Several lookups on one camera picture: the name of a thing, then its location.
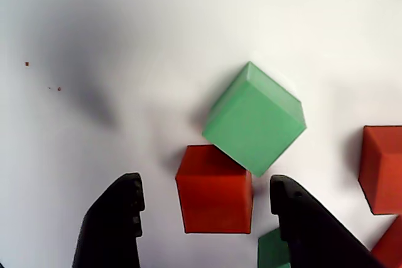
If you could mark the white round plate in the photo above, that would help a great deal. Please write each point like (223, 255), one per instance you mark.
(125, 61)

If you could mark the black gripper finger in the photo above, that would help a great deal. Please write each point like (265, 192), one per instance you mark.
(110, 233)
(314, 239)

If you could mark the red cube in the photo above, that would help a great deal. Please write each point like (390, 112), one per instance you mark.
(386, 180)
(216, 202)
(392, 243)

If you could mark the green cube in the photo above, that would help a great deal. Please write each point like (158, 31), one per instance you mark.
(254, 123)
(271, 252)

